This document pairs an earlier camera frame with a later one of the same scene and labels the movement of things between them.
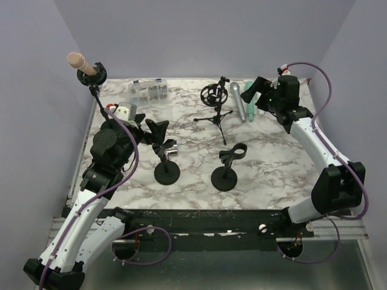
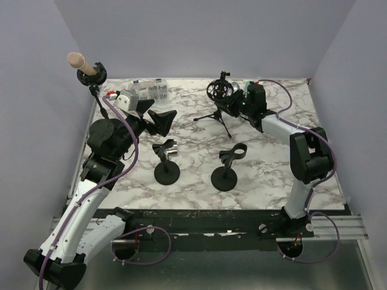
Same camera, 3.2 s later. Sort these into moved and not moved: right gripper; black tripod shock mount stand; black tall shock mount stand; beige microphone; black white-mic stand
Moved: black tripod shock mount stand; right gripper
Not moved: black white-mic stand; black tall shock mount stand; beige microphone
